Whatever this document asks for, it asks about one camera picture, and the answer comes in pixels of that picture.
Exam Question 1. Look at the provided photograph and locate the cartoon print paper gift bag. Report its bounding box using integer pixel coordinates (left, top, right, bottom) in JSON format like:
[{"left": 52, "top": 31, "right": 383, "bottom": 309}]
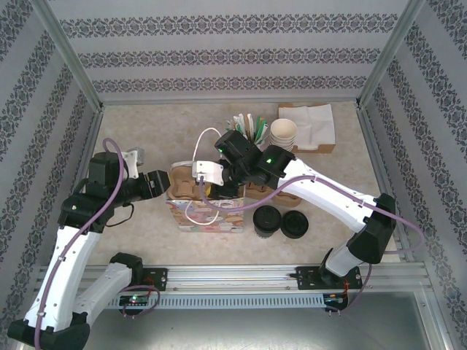
[{"left": 164, "top": 127, "right": 246, "bottom": 234}]

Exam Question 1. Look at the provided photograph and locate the black plastic cup lid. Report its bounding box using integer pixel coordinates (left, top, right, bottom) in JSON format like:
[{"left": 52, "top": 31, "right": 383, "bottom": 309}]
[
  {"left": 279, "top": 210, "right": 310, "bottom": 241},
  {"left": 252, "top": 205, "right": 282, "bottom": 231}
]

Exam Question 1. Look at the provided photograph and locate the white paper cup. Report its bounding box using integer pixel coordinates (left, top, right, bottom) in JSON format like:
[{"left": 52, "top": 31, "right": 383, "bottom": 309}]
[
  {"left": 269, "top": 133, "right": 297, "bottom": 149},
  {"left": 269, "top": 129, "right": 297, "bottom": 147}
]

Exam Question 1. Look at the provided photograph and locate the stack of cream paper cups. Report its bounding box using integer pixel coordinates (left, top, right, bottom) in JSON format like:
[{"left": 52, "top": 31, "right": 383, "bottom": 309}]
[{"left": 269, "top": 118, "right": 298, "bottom": 144}]

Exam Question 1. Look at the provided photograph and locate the brown cardboard napkin tray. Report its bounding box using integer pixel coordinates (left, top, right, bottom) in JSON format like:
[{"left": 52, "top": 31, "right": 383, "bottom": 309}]
[{"left": 278, "top": 103, "right": 333, "bottom": 155}]

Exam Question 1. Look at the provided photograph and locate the black mounting plate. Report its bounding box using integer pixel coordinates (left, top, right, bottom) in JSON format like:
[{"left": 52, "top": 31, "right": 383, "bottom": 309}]
[
  {"left": 296, "top": 265, "right": 360, "bottom": 291},
  {"left": 144, "top": 268, "right": 169, "bottom": 292}
]

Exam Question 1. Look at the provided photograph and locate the aluminium frame rail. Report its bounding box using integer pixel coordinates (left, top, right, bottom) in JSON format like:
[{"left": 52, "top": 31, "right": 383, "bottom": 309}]
[
  {"left": 98, "top": 96, "right": 362, "bottom": 106},
  {"left": 355, "top": 105, "right": 417, "bottom": 263},
  {"left": 69, "top": 107, "right": 105, "bottom": 198}
]

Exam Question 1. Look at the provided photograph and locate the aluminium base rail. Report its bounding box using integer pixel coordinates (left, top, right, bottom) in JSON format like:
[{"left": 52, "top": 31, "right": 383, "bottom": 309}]
[{"left": 38, "top": 265, "right": 428, "bottom": 292}]

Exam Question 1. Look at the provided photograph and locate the grey slotted cable duct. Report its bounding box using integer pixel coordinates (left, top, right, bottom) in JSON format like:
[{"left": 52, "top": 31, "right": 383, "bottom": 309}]
[{"left": 105, "top": 291, "right": 328, "bottom": 311}]

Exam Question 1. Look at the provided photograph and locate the purple cable loop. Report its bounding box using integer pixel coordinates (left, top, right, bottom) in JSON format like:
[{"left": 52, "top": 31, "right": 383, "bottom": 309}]
[{"left": 122, "top": 285, "right": 161, "bottom": 319}]

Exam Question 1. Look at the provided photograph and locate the aluminium frame post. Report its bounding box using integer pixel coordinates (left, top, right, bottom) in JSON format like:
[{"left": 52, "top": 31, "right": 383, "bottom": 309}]
[
  {"left": 31, "top": 0, "right": 105, "bottom": 112},
  {"left": 355, "top": 0, "right": 428, "bottom": 110}
]

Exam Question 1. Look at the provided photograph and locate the aluminium frame bar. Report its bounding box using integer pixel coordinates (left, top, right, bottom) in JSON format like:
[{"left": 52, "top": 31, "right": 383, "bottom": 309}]
[{"left": 415, "top": 268, "right": 452, "bottom": 350}]

